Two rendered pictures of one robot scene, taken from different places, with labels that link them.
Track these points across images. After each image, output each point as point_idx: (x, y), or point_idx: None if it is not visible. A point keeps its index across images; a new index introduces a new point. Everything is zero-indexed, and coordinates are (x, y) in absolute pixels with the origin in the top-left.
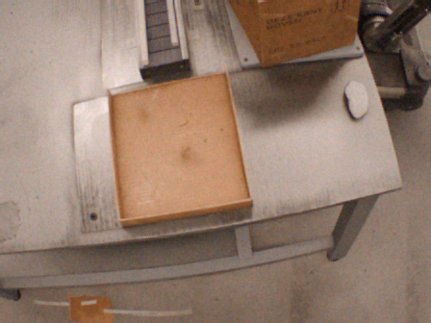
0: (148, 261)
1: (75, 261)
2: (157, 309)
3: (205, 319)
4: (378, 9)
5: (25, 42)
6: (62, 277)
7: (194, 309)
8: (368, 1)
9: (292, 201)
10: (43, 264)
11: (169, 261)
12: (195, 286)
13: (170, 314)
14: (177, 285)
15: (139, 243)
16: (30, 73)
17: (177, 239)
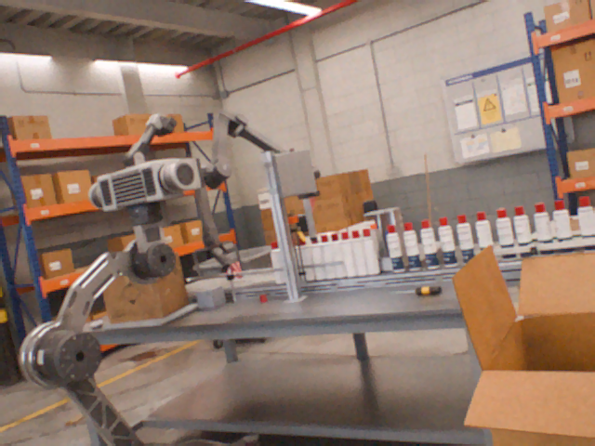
0: (179, 397)
1: (207, 381)
2: (175, 428)
3: (151, 440)
4: (149, 444)
5: (242, 283)
6: (207, 377)
7: (159, 439)
8: (161, 443)
9: (99, 318)
10: (218, 373)
11: (171, 401)
12: (167, 440)
13: (167, 431)
14: (176, 436)
15: (189, 396)
16: (224, 286)
17: (176, 404)
